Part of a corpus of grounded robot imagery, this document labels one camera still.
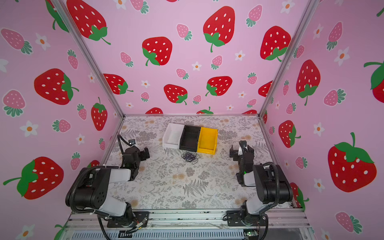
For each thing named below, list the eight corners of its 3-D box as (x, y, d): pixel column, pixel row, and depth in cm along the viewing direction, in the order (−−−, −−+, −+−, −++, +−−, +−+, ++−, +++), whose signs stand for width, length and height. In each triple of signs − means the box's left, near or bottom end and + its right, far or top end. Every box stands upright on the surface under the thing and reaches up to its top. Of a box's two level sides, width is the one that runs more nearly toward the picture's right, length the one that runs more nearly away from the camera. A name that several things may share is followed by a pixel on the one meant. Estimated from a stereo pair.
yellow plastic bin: (196, 153, 101) (196, 148, 95) (200, 132, 113) (200, 126, 107) (215, 156, 100) (216, 150, 94) (217, 134, 111) (218, 128, 106)
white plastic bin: (162, 148, 104) (160, 142, 98) (169, 129, 115) (167, 122, 109) (179, 150, 103) (178, 144, 97) (184, 130, 114) (183, 124, 108)
